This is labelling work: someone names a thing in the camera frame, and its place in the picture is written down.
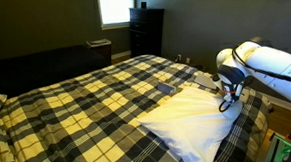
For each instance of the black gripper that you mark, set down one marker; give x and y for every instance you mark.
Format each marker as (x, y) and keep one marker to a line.
(233, 92)

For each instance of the paperback book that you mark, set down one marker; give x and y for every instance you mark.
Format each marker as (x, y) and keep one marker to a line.
(166, 88)

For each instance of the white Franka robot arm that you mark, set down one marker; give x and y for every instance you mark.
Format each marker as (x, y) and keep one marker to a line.
(271, 67)

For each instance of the white pillow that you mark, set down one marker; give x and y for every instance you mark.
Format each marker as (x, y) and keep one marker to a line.
(194, 125)

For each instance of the robot cart with wooden edge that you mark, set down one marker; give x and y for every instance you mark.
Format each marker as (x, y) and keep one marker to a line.
(279, 150)

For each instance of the black dresser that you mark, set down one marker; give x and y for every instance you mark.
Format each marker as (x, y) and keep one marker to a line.
(147, 32)

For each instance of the small black object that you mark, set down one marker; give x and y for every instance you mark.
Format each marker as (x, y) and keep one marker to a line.
(144, 5)

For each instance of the brown side table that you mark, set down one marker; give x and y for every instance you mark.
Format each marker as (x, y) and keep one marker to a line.
(99, 48)

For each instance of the bright window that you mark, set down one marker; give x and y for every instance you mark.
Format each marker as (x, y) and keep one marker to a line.
(116, 7)

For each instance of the plaid yellow grey comforter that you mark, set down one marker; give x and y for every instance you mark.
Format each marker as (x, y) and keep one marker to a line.
(87, 110)

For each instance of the black futon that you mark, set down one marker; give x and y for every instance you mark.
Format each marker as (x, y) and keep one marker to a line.
(34, 70)

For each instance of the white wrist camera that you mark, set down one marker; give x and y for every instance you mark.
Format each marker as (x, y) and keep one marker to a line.
(218, 83)

